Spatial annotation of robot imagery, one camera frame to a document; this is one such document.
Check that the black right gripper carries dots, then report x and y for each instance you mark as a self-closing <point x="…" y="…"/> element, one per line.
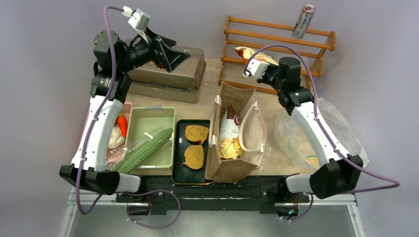
<point x="269" y="75"/>

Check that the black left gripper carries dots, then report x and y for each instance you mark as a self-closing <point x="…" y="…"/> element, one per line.
<point x="156" y="44"/>

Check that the brown paper bag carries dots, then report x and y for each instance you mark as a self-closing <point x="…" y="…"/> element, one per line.
<point x="231" y="162"/>

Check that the clear plastic grocery bag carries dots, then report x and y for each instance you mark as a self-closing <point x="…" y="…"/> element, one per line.
<point x="294" y="143"/>

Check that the snack packet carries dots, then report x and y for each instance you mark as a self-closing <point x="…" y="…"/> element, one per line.
<point x="229" y="134"/>

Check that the orange carrot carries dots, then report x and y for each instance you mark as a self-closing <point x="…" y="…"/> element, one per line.
<point x="122" y="123"/>

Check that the brown bread piece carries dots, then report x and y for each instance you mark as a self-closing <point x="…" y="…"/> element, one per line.
<point x="194" y="157"/>
<point x="196" y="134"/>

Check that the white cauliflower piece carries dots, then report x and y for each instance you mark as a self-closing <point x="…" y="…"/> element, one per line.
<point x="116" y="138"/>

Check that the green bumpy cucumber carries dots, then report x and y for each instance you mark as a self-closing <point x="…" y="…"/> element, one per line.
<point x="137" y="151"/>

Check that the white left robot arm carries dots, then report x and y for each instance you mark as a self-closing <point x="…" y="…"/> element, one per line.
<point x="109" y="88"/>

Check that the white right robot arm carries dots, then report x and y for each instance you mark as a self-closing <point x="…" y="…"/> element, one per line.
<point x="337" y="173"/>

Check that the brown translucent storage box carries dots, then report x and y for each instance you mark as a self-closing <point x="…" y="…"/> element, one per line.
<point x="182" y="84"/>

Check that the silver drink can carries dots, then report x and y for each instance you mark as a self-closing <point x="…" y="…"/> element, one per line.
<point x="303" y="21"/>

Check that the orange wooden rack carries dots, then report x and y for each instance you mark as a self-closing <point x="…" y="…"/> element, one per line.
<point x="257" y="34"/>

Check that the green plastic basket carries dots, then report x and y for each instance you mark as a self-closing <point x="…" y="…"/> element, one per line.
<point x="145" y="123"/>

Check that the black tray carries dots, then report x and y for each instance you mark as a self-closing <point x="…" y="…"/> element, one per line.
<point x="181" y="173"/>

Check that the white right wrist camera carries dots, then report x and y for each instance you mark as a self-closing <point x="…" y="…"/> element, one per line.
<point x="255" y="68"/>

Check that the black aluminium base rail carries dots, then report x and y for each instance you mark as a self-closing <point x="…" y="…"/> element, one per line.
<point x="256" y="205"/>

